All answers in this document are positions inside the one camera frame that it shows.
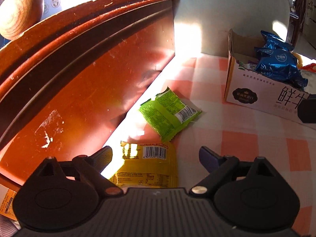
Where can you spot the yellow red-edged snack packet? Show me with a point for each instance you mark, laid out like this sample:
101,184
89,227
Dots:
153,167

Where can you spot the purple snack packet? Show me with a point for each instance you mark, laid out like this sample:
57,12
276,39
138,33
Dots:
249,66

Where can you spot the printed cardboard box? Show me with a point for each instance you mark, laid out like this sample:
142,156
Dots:
259,96

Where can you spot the orange printed box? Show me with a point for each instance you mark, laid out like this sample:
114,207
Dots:
7,202

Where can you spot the wooden ball finial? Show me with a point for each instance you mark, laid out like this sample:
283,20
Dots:
21,12

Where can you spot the red wooden headboard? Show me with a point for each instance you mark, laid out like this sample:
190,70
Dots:
86,79

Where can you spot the brown cardboard carton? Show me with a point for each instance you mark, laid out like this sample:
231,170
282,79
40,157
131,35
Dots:
310,12

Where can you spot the dark blue snack packet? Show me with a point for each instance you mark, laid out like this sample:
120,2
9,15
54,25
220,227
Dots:
279,68
266,52
274,40

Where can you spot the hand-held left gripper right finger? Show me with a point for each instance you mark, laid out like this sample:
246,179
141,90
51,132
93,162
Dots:
207,156

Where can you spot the red snack packet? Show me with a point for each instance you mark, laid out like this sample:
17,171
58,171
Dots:
309,68

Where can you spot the dark wooden chair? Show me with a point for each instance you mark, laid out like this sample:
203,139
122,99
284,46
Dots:
296,9

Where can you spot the yellow waffle snack packet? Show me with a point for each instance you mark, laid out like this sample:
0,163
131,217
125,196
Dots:
298,59

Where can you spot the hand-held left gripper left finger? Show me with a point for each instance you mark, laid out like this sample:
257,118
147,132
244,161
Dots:
106,154

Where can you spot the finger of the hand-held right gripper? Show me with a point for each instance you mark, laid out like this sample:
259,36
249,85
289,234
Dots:
307,111

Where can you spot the green snack packet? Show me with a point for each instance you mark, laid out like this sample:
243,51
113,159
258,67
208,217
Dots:
165,113

